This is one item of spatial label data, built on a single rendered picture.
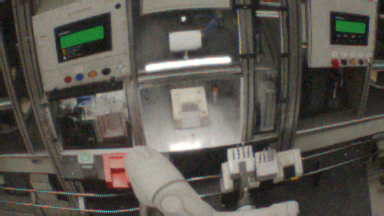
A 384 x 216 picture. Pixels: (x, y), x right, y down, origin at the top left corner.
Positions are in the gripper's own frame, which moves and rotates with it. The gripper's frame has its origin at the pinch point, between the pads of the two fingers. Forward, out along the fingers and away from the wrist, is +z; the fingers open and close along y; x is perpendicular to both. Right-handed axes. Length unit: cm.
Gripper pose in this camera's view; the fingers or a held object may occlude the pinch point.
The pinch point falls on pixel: (242, 171)
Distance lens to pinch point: 248.1
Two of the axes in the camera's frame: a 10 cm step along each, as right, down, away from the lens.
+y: -0.4, -6.3, -7.8
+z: -0.9, -7.7, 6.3
